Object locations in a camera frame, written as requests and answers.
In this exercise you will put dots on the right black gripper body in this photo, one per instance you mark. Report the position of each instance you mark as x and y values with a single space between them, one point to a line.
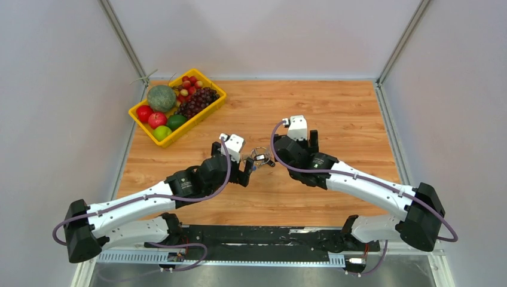
312 148

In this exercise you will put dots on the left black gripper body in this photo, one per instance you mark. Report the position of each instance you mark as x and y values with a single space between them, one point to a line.
237 175

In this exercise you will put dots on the silver keyring with keys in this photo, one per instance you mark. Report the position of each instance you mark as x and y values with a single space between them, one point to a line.
262 157

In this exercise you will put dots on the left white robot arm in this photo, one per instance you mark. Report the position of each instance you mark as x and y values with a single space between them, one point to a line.
89 229

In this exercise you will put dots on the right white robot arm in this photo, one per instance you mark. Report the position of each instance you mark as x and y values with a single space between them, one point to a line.
415 215

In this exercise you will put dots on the dark green avocado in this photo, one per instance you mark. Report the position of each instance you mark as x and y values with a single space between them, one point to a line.
175 121

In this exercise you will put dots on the light green apple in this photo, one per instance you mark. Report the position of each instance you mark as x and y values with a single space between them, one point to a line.
161 132

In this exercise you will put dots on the dark purple grape bunch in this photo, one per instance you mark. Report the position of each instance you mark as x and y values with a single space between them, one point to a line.
198 102

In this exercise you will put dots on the red-pink apple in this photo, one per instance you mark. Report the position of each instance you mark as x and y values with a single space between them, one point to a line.
157 119

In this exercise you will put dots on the green melon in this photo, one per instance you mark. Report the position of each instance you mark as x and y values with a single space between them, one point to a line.
161 98

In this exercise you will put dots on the red apple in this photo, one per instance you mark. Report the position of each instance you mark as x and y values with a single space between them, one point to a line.
143 113

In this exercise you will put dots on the yellow plastic tray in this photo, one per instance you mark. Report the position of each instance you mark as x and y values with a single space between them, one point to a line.
171 110

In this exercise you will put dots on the white zip tie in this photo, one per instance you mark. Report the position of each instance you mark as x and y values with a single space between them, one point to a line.
144 79

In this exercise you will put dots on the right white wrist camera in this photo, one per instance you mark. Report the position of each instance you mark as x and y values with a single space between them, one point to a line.
297 127

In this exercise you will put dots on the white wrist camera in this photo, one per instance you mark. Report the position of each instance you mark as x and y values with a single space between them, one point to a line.
233 144
297 127

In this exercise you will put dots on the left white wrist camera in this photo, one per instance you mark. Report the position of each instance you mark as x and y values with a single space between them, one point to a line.
233 144

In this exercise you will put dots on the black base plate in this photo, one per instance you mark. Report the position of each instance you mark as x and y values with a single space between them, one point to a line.
269 243

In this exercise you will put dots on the right aluminium frame post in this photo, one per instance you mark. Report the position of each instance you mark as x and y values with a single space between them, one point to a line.
404 39

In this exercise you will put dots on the aluminium frame post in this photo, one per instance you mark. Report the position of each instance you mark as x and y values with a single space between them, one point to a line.
117 27
404 39

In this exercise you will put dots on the left aluminium frame post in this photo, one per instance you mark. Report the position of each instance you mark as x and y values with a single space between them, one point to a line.
117 27

